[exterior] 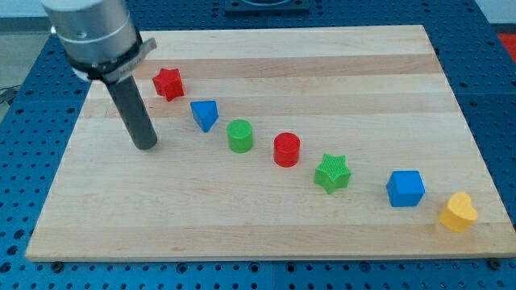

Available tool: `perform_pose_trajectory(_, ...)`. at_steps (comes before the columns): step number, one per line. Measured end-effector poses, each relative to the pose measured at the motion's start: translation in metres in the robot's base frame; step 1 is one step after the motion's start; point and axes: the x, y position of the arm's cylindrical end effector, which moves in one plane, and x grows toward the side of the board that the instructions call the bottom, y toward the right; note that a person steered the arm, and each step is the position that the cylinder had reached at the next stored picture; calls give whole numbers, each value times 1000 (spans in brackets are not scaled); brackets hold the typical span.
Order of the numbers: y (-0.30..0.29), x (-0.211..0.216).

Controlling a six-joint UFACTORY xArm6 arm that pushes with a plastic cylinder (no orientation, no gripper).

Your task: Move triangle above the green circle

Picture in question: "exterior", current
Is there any blue triangle block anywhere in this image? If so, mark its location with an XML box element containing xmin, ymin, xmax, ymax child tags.
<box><xmin>190</xmin><ymin>100</ymin><xmax>218</xmax><ymax>133</ymax></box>

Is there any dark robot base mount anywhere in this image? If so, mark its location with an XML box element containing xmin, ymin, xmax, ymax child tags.
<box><xmin>223</xmin><ymin>0</ymin><xmax>310</xmax><ymax>15</ymax></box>

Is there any red star block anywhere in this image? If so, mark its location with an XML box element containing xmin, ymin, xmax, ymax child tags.
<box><xmin>152</xmin><ymin>68</ymin><xmax>185</xmax><ymax>102</ymax></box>

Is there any light wooden board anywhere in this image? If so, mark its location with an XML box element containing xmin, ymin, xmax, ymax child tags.
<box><xmin>26</xmin><ymin>25</ymin><xmax>515</xmax><ymax>262</ymax></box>

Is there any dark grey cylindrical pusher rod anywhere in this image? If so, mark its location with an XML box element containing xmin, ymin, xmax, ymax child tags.
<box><xmin>106</xmin><ymin>77</ymin><xmax>157</xmax><ymax>150</ymax></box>

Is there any green star block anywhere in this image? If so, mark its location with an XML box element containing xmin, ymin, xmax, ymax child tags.
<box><xmin>314</xmin><ymin>153</ymin><xmax>352</xmax><ymax>195</ymax></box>

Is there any red cylinder block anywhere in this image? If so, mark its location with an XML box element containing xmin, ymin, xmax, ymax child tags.
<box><xmin>273</xmin><ymin>132</ymin><xmax>301</xmax><ymax>168</ymax></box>

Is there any blue cube block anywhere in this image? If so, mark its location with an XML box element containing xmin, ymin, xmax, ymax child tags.
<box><xmin>385</xmin><ymin>170</ymin><xmax>426</xmax><ymax>207</ymax></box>

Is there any green cylinder block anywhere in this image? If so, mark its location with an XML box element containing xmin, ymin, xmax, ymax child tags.
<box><xmin>227</xmin><ymin>119</ymin><xmax>253</xmax><ymax>153</ymax></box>

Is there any yellow heart block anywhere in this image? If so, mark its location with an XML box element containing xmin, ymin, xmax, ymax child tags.
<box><xmin>438</xmin><ymin>192</ymin><xmax>478</xmax><ymax>233</ymax></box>

